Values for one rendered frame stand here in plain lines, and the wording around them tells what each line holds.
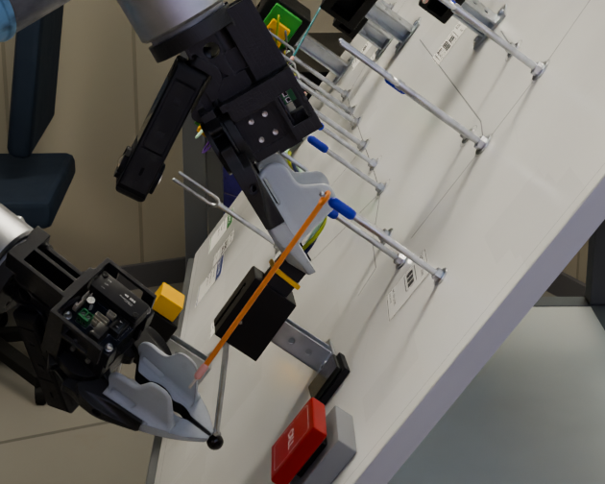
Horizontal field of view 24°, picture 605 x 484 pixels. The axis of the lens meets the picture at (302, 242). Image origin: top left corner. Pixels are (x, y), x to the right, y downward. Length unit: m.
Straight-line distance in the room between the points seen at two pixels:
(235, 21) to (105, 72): 3.26
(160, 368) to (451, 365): 0.34
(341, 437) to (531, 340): 1.07
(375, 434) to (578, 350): 1.06
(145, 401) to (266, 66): 0.28
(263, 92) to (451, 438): 0.74
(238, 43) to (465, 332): 0.30
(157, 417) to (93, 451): 2.33
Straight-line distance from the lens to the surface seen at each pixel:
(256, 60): 1.07
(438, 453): 1.65
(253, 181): 1.05
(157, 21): 1.05
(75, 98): 4.30
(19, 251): 1.13
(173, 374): 1.15
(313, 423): 0.94
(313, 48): 1.92
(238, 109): 1.05
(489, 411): 1.77
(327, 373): 1.07
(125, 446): 3.48
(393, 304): 1.06
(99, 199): 4.40
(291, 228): 1.07
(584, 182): 0.88
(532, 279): 0.87
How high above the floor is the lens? 1.54
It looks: 18 degrees down
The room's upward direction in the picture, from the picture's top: straight up
